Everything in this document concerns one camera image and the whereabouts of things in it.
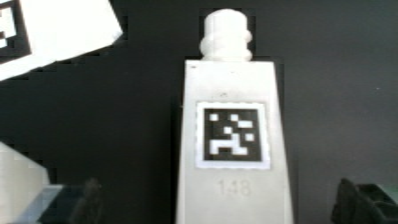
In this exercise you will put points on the white stool leg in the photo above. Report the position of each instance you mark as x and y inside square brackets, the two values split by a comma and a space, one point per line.
[23, 179]
[233, 185]

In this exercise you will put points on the white stool leg front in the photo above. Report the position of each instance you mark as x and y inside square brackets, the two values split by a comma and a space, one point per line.
[233, 185]

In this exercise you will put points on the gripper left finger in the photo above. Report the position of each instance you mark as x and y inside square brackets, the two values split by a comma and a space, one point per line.
[76, 206]

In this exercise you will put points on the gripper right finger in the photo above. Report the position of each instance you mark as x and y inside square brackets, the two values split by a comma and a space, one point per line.
[366, 204]

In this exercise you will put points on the white stool leg rear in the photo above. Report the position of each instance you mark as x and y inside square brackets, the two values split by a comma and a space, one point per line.
[23, 179]

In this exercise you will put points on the white marker sheet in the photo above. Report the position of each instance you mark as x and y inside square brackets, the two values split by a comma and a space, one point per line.
[52, 29]

